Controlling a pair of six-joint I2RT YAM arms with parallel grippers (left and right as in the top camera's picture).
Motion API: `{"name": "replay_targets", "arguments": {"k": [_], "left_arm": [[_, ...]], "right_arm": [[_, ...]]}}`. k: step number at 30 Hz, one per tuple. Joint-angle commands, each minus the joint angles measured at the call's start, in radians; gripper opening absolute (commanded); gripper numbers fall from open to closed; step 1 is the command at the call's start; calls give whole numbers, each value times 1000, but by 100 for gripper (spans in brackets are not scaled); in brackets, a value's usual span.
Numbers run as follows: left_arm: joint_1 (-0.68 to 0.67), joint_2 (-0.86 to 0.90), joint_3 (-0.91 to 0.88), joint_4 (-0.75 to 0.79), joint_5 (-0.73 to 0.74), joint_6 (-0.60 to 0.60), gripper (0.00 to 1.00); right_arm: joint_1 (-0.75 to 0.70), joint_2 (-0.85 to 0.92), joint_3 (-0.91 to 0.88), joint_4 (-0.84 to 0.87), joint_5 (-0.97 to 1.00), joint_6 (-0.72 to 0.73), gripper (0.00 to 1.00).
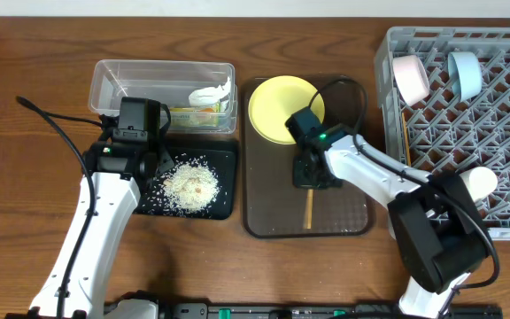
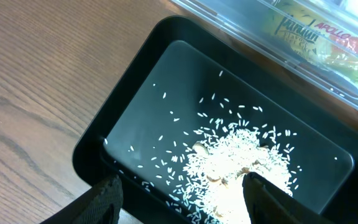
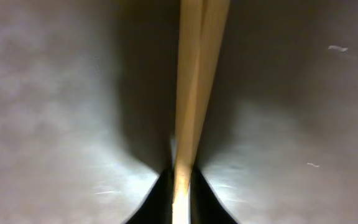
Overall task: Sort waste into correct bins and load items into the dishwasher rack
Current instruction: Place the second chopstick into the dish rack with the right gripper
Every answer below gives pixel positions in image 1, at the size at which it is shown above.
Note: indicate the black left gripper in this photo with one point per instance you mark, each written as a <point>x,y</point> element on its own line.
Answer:
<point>159,159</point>

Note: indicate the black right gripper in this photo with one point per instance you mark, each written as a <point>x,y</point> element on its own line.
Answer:
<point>308,173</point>

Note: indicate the wooden chopstick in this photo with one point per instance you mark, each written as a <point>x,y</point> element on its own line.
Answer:
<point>309,209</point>
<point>406,140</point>

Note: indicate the rice leftovers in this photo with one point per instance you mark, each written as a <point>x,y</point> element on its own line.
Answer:
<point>190,187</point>

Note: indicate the pandan cake wrapper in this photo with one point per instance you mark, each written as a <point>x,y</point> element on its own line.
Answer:
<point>188,117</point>

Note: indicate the yellow plate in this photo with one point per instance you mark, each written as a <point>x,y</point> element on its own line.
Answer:
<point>276,99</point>

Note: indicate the white tissue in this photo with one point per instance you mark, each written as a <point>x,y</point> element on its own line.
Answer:
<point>209,95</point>

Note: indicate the pink bowl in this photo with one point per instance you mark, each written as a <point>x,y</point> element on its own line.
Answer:
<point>411,79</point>

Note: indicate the white green cup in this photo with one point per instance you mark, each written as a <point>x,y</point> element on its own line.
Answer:
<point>480,182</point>

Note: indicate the blue bowl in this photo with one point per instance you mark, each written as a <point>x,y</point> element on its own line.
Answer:
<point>465,74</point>

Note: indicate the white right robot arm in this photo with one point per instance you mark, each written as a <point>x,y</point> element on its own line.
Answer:
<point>440,234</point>

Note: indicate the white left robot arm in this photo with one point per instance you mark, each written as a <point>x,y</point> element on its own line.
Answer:
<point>116,172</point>

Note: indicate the grey dishwasher rack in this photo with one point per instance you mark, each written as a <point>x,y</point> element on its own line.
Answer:
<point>444,133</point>

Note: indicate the brown serving tray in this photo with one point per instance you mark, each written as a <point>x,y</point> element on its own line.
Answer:
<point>274,208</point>

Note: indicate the black tray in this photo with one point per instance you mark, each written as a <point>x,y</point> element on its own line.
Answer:
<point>222,156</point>

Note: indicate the clear plastic bin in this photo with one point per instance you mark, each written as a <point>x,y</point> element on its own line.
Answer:
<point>166,81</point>

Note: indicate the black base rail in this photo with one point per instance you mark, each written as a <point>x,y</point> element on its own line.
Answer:
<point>281,311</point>

